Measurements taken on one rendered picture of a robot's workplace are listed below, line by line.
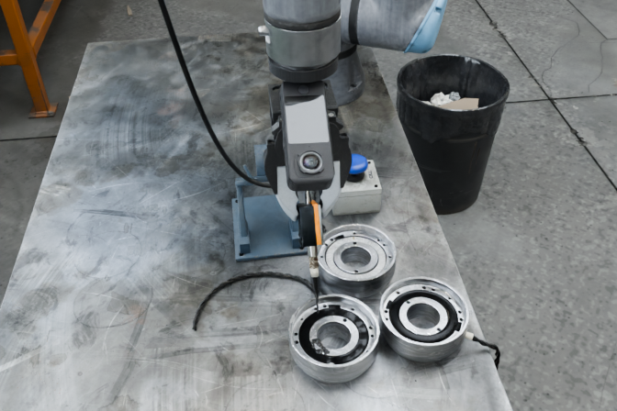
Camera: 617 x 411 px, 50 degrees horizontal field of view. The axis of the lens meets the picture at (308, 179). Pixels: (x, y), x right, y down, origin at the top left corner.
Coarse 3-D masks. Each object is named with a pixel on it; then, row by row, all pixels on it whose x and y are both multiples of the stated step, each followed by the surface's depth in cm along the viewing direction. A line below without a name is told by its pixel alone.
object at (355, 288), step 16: (352, 224) 90; (336, 240) 90; (384, 240) 88; (320, 256) 87; (336, 256) 86; (352, 256) 89; (368, 256) 88; (320, 272) 85; (352, 272) 84; (384, 272) 82; (336, 288) 84; (352, 288) 83; (368, 288) 83
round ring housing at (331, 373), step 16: (304, 304) 79; (320, 304) 80; (336, 304) 80; (352, 304) 80; (320, 320) 78; (336, 320) 78; (368, 320) 78; (320, 336) 79; (336, 336) 80; (352, 336) 76; (304, 352) 75; (336, 352) 75; (368, 352) 73; (304, 368) 74; (320, 368) 72; (336, 368) 72; (352, 368) 72
